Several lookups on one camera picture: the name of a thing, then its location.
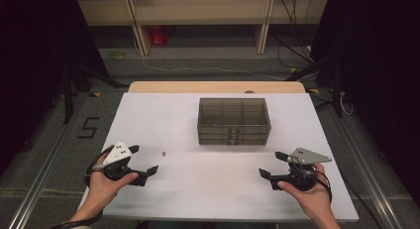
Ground black hanging cables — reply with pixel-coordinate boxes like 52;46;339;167
268;0;315;69

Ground right hand-held gripper cable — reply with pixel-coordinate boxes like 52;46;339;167
313;169;334;205

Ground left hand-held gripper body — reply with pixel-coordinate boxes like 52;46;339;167
100;141;142;182

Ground smoky transparent drawer box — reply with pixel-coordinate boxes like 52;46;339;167
196;97;272;147

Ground cream wooden shelf unit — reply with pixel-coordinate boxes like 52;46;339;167
77;0;330;57

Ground black floor cable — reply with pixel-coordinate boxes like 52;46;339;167
340;175;385;229

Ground white board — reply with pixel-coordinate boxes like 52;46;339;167
76;92;360;223

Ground black metal stand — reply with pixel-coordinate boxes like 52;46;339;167
285;57;345;118
62;61;130;124

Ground left hand-held gripper cable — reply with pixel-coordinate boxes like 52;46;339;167
49;145;116;229

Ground hand-held gripper cable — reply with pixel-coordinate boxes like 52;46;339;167
313;169;334;205
49;145;116;229

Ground light wooden table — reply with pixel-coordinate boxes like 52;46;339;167
127;80;306;94

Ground black curtain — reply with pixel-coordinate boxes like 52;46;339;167
311;0;420;203
0;0;110;177

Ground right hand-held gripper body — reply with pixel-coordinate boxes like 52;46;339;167
285;147;333;192

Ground aluminium floor rail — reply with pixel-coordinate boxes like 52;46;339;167
325;99;404;229
7;91;92;229

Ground red object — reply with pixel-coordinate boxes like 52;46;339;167
148;25;174;47

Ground person's left hand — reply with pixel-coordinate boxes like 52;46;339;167
83;153;140;214

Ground short white looped cable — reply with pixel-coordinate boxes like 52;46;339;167
340;91;355;117

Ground person's right hand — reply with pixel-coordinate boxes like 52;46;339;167
276;163;333;221

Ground white floor cable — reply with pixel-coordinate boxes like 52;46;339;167
132;24;286;82

